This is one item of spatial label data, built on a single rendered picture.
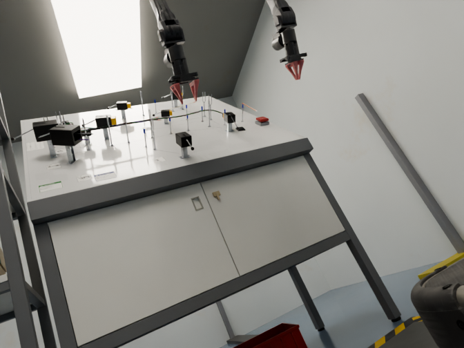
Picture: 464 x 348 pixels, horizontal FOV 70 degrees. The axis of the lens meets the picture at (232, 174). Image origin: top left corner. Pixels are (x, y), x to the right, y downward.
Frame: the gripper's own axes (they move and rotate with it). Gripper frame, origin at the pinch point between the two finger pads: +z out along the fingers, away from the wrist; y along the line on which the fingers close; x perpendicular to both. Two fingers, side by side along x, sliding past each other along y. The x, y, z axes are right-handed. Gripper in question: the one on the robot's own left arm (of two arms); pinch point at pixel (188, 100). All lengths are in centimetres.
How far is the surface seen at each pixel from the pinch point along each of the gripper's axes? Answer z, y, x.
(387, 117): 34, -150, -48
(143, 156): 16.6, 18.7, -20.7
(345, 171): 75, -150, -99
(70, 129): -0.2, 42.4, -18.2
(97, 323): 60, 51, 17
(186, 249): 52, 17, 8
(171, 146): 15.8, 5.0, -26.3
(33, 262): 48, 72, -34
